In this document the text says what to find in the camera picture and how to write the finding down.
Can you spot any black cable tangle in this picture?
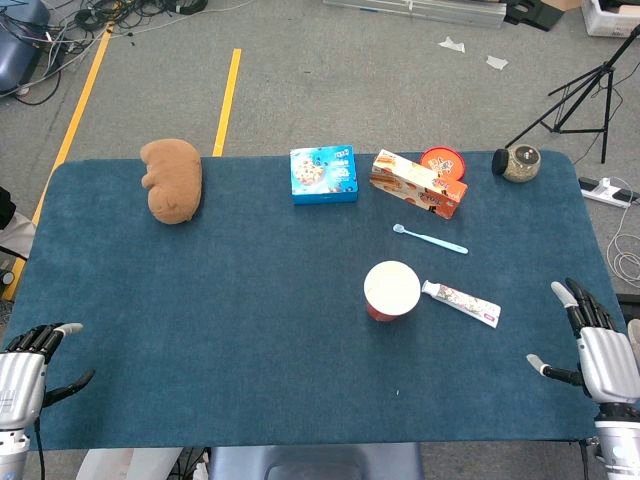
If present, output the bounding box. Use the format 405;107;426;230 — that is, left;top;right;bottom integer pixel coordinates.
0;0;256;106

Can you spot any blue cookie box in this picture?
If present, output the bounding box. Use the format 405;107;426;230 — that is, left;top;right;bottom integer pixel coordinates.
289;145;360;207

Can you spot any brown plush toy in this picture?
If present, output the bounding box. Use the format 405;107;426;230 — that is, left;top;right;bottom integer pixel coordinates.
139;138;204;226

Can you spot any light blue toothbrush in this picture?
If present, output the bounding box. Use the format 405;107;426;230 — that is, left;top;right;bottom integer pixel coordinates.
392;223;470;256

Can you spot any black metal bracket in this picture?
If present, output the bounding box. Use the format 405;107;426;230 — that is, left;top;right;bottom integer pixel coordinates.
503;0;566;32

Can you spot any orange wafer roll box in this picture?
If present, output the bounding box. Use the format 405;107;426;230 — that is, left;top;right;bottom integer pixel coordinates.
369;148;469;221

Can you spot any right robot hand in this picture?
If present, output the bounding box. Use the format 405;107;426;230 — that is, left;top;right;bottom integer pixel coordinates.
525;278;640;406

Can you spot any long yellow floor tape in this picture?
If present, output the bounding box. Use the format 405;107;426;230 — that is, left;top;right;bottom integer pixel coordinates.
0;24;114;301

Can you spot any black tripod stand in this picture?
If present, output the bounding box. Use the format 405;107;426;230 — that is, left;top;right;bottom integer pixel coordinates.
504;22;640;165

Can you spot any short yellow floor tape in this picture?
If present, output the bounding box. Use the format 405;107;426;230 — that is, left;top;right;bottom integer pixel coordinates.
212;48;243;158

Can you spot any white garment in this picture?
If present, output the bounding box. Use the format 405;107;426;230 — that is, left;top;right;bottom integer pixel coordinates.
0;185;37;261

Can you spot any red round lid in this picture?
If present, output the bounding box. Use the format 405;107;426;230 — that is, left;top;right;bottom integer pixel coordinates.
418;145;467;181

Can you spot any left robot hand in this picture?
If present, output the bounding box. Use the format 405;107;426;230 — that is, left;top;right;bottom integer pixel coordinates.
0;322;96;432

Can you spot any white coiled cable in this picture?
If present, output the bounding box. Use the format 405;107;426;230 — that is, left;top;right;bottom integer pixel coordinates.
606;192;640;281

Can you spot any dark blue rounded base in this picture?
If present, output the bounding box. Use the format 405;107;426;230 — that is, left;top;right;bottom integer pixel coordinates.
0;0;51;94

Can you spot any white power strip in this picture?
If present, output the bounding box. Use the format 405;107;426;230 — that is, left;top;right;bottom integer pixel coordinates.
578;176;640;209

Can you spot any aluminium rail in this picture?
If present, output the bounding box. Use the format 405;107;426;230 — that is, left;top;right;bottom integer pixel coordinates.
322;0;509;29

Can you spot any white storage box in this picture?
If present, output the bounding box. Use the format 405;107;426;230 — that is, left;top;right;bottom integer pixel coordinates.
580;0;640;39

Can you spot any red paper cup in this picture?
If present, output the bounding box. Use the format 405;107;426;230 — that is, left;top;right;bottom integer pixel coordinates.
363;260;422;324

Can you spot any white fabric leg cover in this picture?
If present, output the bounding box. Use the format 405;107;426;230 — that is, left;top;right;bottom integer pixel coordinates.
74;447;184;480

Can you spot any white toothpaste tube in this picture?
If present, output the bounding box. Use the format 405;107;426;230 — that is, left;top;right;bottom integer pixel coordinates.
420;279;502;330

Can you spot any glass jar with black lid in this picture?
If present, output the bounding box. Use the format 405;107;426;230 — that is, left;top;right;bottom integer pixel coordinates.
491;144;543;184

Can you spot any blue table mat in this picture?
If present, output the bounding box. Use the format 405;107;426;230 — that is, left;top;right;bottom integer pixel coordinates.
0;149;639;454

